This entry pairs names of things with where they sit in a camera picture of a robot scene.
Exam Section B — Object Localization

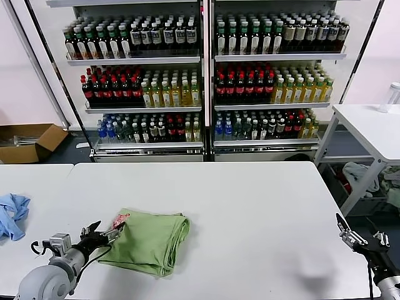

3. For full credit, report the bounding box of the brown cardboard box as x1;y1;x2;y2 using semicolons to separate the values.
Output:
0;123;69;164

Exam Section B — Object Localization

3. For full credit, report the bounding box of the red cap cola bottle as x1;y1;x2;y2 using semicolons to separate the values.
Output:
131;76;143;106
284;115;294;139
214;73;226;103
165;116;176;143
91;76;103;106
80;75;92;105
121;76;132;106
111;76;123;106
101;76;113;106
174;116;186;143
244;73;255;103
292;114;304;139
224;73;236;103
234;73;245;103
263;73;275;103
253;73;265;103

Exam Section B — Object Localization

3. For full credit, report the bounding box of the white drinks shelf unit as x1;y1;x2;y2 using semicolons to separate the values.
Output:
207;0;348;162
45;0;207;163

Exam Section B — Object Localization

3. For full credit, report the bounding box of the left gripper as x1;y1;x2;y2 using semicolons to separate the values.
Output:
73;220;128;259

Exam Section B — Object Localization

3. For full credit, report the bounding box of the black storage crate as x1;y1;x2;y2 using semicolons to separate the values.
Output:
324;164;388;216

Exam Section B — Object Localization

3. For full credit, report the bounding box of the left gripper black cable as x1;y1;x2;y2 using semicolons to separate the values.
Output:
74;245;113;279

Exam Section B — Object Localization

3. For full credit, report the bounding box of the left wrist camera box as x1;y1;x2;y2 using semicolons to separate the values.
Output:
48;232;71;257

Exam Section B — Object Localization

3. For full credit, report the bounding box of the black bag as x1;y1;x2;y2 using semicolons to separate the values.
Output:
284;153;318;163

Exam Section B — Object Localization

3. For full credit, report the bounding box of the blue crumpled cloth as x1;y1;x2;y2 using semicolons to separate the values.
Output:
0;192;31;242

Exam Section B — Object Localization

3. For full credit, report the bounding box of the clear plastic jar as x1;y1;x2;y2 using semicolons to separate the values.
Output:
378;82;400;114

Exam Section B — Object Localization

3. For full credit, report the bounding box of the green cap tea bottle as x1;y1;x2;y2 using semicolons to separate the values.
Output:
249;20;261;54
86;26;98;59
215;20;227;54
96;25;109;59
119;24;131;58
74;26;88;59
226;20;238;54
62;27;76;59
261;20;273;54
107;24;120;59
272;20;284;53
237;20;249;54

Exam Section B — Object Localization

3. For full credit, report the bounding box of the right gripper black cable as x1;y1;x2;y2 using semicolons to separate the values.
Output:
367;262;376;300

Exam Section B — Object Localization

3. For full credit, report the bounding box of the grey crumpled cloth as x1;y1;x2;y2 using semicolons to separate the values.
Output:
342;161;381;196

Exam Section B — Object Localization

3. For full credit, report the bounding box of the metal rods bundle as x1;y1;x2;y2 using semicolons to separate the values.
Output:
4;134;38;146

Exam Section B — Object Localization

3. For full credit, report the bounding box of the white side table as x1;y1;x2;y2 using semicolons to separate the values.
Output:
313;104;400;218

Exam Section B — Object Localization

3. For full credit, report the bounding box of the green t-shirt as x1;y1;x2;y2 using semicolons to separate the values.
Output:
97;208;191;278

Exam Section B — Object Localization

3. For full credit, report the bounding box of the glass cabinet door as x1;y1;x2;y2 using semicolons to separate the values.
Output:
9;0;93;156
337;0;386;105

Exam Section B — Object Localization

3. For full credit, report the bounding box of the dark tea bottle white label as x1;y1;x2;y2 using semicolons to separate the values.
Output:
129;22;141;57
306;19;318;52
338;20;350;52
150;21;162;57
139;22;152;57
174;21;186;57
317;19;329;52
185;20;197;57
327;19;340;52
162;21;174;57

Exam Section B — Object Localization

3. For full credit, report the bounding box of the pale green cloth pile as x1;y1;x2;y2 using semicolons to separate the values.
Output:
382;167;400;209

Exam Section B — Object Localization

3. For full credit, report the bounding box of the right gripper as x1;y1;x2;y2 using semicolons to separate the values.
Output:
336;213;398;282

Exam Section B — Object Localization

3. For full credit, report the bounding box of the dark bottle beige label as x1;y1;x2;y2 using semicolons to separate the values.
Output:
294;19;307;52
283;19;296;52

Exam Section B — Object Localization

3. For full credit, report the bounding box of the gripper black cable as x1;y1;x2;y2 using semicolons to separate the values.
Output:
367;262;376;300
74;245;113;279

